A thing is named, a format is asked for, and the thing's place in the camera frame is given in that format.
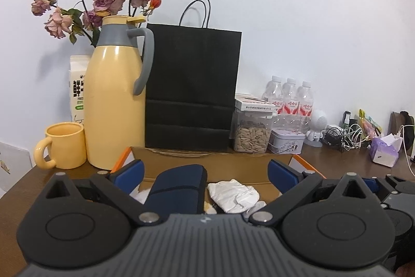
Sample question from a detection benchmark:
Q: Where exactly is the white charging cable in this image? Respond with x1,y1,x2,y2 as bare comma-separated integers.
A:
394,124,415,178

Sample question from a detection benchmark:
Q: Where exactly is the navy zip case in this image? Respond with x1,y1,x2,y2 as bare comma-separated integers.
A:
144,164,208,215

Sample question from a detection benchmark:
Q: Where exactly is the white robot figure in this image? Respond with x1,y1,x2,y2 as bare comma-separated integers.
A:
305,109,328,148

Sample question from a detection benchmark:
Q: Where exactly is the black paper bag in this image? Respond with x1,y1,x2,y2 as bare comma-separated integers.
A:
145,0,243,152

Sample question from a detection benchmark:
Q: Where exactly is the yellow mug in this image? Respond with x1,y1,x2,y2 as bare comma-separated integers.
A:
34,122,87,170

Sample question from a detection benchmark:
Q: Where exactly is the white wall panel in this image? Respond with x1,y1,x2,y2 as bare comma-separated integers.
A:
0,141,33,191

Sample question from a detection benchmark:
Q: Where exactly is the white milk carton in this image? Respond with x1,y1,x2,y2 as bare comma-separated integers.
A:
69,55,93,127

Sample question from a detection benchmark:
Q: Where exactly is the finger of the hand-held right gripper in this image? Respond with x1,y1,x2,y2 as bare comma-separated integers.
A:
362,175,415,203

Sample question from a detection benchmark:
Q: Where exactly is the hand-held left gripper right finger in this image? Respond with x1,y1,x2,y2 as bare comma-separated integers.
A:
249,159,373,226

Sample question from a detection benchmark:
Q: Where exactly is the white tissue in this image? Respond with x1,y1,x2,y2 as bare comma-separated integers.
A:
207,179,260,213

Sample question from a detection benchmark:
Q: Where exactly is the printed tin box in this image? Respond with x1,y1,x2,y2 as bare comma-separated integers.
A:
268,129,306,155

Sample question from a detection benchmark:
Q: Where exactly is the small white carton box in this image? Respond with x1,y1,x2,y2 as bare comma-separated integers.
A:
234,93,276,113

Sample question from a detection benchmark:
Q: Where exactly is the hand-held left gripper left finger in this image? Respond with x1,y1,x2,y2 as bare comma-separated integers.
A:
41,159,163,226

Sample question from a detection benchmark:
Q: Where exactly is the colourful snack packet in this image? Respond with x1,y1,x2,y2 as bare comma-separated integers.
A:
357,108,383,138

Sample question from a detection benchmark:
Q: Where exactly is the clear seed container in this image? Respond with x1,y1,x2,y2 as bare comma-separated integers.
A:
231,110,278,153

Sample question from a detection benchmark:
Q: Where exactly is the orange cardboard box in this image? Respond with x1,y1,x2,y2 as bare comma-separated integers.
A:
110,146,325,200

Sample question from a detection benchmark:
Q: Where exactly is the purple tissue pack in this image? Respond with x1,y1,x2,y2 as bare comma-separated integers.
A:
370,132,403,167

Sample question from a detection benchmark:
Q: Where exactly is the white cable tangle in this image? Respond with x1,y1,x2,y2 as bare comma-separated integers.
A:
340,124,370,151

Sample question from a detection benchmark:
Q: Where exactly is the yellow thermos jug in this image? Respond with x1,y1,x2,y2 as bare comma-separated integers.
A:
84,15,155,170

